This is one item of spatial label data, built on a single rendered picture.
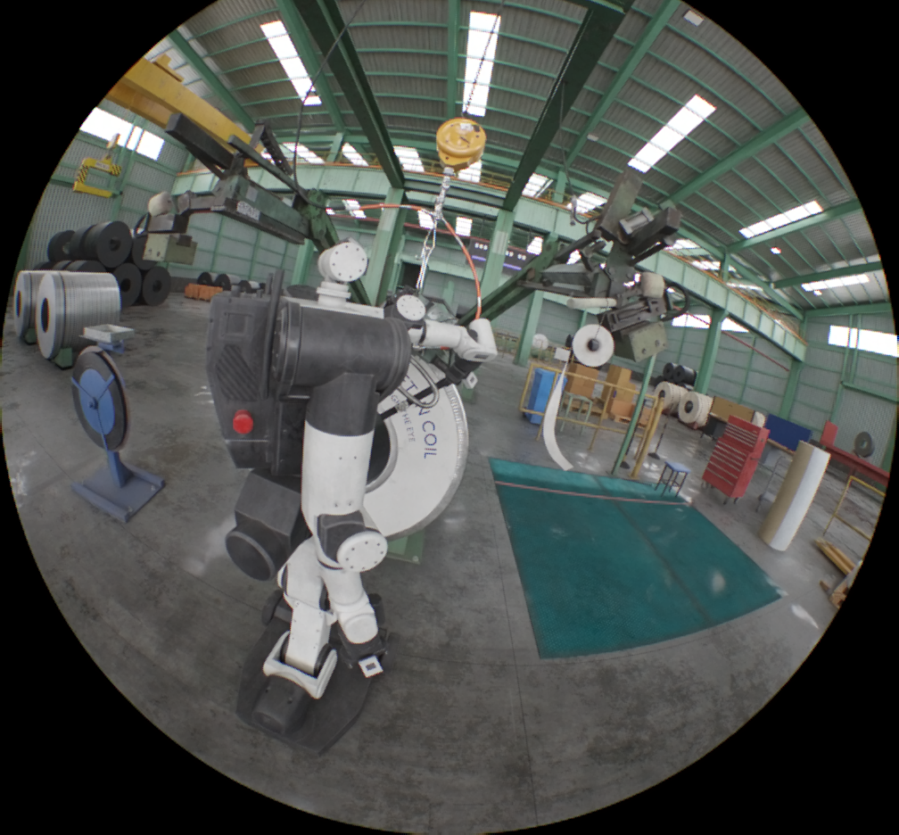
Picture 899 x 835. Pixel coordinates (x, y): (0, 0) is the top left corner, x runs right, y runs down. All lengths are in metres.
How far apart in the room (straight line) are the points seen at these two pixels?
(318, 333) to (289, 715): 1.04
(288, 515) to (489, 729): 1.25
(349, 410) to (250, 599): 1.51
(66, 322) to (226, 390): 5.08
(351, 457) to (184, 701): 1.38
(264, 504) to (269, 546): 0.08
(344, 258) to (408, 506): 1.25
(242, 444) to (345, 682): 1.02
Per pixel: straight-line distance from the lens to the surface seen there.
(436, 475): 1.47
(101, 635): 1.85
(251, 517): 0.63
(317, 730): 1.28
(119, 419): 2.17
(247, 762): 1.46
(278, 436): 0.53
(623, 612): 2.32
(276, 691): 1.14
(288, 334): 0.33
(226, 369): 0.50
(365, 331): 0.36
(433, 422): 1.37
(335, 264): 0.55
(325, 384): 0.36
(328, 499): 0.42
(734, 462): 5.34
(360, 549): 0.47
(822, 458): 4.72
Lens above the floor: 1.41
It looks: 12 degrees down
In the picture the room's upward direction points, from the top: 13 degrees clockwise
